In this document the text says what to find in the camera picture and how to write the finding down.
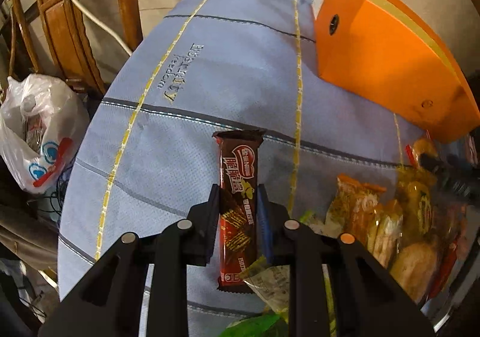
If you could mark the carved light wooden chair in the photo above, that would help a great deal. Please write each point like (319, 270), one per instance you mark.
(83, 42)

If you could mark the orange red snack packet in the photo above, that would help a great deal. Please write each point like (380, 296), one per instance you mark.
(353, 209)

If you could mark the orange cardboard box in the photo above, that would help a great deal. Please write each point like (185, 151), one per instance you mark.
(381, 50)

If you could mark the green snack packet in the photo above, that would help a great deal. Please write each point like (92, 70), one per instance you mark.
(265, 325)

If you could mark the blue striped tablecloth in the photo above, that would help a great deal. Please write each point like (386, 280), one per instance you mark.
(149, 153)

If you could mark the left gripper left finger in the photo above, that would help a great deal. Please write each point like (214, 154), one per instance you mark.
(108, 300)

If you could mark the round bread packet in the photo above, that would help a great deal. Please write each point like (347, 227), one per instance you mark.
(414, 268)

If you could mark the white plastic shopping bag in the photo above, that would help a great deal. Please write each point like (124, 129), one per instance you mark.
(42, 125)

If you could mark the brown chocolate wafer bar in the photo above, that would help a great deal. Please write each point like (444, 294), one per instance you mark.
(238, 163)

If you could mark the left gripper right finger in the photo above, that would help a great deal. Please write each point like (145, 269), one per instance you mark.
(367, 300)

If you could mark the yellow snack packet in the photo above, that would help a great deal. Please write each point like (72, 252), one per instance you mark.
(413, 191)

